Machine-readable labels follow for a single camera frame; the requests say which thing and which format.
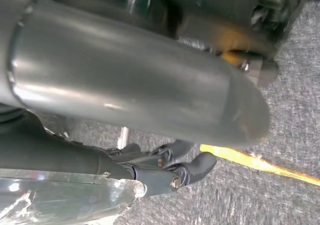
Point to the yellow floor tape outline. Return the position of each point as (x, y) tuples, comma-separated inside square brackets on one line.
[(250, 160)]

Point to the grey metal robot leg plate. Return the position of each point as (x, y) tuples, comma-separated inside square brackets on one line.
[(263, 71)]

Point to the clear shiny plastic wrap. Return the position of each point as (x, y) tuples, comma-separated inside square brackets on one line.
[(62, 200)]

